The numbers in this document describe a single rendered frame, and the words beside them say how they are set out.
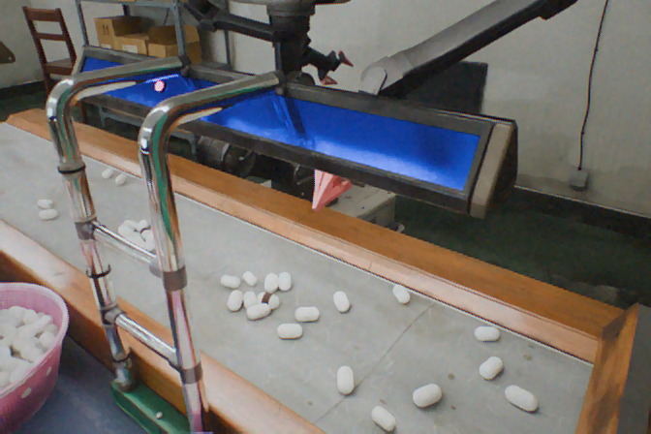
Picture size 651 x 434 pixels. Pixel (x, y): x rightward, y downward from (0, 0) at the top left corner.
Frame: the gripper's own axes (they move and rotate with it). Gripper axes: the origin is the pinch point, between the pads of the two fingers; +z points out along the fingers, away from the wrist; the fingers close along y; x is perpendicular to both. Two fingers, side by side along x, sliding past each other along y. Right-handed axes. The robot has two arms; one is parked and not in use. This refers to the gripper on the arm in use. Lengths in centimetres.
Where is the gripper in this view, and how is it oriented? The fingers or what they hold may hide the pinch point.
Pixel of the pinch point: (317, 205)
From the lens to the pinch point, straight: 77.4
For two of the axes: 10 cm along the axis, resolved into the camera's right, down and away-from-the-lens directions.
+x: 3.9, 4.6, 8.0
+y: 8.0, 2.6, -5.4
